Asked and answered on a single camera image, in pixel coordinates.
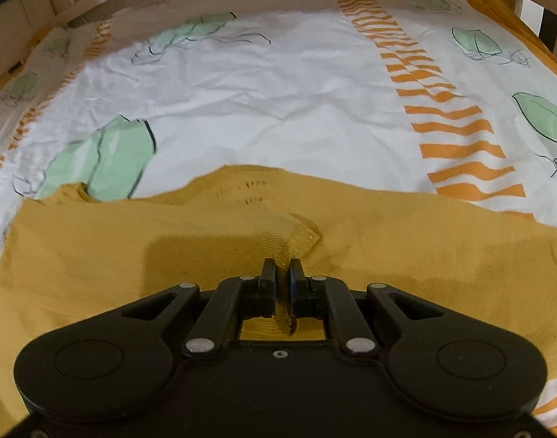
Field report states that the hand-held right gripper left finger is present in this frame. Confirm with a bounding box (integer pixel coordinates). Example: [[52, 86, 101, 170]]
[[121, 258, 278, 359]]

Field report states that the orange fitted sheet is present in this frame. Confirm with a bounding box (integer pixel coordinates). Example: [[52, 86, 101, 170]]
[[461, 0, 557, 85]]

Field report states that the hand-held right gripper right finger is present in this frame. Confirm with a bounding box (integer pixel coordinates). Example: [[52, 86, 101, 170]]
[[289, 258, 446, 359]]

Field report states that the white printed bed sheet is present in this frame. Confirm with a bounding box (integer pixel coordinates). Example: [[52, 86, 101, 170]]
[[0, 0, 557, 438]]

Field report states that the white cabinet with black handles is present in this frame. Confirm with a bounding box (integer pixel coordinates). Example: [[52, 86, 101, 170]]
[[0, 0, 55, 94]]

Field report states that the yellow knit garment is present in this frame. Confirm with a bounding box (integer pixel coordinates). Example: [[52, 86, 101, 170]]
[[0, 164, 557, 426]]

